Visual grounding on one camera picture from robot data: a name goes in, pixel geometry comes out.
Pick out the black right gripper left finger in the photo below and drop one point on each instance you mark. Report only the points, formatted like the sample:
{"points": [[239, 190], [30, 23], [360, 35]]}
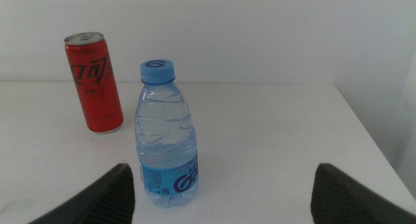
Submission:
{"points": [[107, 198]]}

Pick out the red cola can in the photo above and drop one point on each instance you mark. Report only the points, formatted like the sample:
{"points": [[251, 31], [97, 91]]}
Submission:
{"points": [[96, 87]]}

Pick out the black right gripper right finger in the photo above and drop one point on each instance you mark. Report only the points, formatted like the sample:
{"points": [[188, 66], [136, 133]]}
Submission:
{"points": [[341, 201]]}

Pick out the clear water bottle blue cap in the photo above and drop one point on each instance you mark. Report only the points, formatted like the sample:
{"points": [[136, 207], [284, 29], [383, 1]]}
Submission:
{"points": [[165, 146]]}

